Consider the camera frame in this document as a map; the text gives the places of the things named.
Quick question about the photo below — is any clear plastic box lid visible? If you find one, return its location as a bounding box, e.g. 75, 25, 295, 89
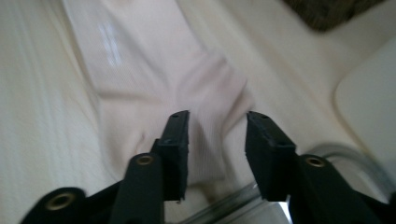
180, 143, 393, 224

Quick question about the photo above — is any brown wicker basket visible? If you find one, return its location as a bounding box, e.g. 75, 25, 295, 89
281, 0, 387, 32

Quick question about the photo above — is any pink sock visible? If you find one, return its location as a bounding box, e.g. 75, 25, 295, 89
62, 0, 256, 200

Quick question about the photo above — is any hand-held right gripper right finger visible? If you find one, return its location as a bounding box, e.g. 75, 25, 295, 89
245, 110, 297, 203

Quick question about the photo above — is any white divided storage box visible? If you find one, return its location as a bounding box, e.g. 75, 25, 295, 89
332, 36, 396, 188

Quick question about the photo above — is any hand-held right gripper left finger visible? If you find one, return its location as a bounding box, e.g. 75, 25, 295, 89
151, 109, 191, 202

